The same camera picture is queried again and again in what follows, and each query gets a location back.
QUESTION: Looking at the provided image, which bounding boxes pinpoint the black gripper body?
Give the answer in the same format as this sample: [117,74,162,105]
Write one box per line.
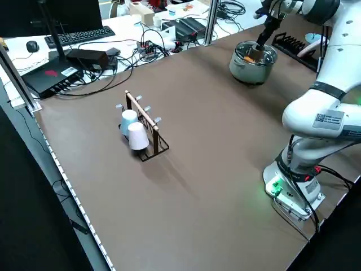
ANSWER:
[257,15,283,45]

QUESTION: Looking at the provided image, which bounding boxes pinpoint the glass pot lid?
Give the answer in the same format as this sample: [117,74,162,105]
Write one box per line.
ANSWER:
[235,41,278,67]

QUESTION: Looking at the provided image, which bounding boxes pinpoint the light blue plate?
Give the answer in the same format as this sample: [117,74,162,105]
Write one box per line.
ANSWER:
[305,32,323,43]

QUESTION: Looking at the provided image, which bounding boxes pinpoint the pale white plate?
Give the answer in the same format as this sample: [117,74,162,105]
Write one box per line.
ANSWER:
[297,41,320,58]

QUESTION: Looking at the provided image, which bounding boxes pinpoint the stainless steel pot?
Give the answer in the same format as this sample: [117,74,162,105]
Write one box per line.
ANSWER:
[228,41,279,85]

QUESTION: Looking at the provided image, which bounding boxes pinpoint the black dish rack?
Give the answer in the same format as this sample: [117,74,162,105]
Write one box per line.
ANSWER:
[271,33,321,73]

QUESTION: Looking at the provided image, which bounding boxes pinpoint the black ribbed device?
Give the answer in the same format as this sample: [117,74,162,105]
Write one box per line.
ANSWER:
[174,17,208,41]

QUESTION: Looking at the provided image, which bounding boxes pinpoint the usb hub red switches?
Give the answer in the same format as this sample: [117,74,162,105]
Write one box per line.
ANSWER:
[136,40,160,61]

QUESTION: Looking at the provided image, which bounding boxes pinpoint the wooden box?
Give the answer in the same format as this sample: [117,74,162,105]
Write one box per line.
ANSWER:
[129,2,157,25]

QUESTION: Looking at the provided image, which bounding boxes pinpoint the light blue cup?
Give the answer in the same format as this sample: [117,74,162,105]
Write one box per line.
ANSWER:
[120,110,140,137]

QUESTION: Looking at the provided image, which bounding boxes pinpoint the black power brick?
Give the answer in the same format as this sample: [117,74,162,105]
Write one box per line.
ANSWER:
[65,48,110,72]

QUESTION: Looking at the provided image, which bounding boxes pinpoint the black keyboard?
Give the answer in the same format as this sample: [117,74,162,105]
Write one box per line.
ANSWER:
[44,25,117,49]

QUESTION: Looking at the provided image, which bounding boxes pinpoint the black monitor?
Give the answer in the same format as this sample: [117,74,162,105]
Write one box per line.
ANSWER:
[0,0,103,39]

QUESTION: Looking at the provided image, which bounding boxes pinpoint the black stand pole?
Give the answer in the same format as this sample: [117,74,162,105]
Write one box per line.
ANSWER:
[38,0,70,62]

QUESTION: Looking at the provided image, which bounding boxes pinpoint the black box red logo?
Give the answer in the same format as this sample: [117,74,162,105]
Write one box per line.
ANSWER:
[21,60,85,99]

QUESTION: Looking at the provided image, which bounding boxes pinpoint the black computer mouse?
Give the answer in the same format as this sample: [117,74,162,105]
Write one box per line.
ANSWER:
[25,40,39,54]

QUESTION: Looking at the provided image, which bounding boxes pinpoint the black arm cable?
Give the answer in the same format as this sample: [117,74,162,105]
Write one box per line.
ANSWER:
[316,24,330,81]

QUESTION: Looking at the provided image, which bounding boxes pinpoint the wire cup rack wooden bar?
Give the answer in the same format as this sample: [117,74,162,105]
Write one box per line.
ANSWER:
[115,90,170,163]

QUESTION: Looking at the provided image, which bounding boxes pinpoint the black base cable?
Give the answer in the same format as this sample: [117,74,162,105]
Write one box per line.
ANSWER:
[272,165,355,235]

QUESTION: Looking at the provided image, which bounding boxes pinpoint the black desk cable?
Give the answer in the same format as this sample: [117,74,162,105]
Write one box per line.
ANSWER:
[58,59,134,98]

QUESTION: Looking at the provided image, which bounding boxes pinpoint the aluminium upright post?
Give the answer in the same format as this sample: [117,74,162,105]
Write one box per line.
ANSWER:
[0,42,43,112]

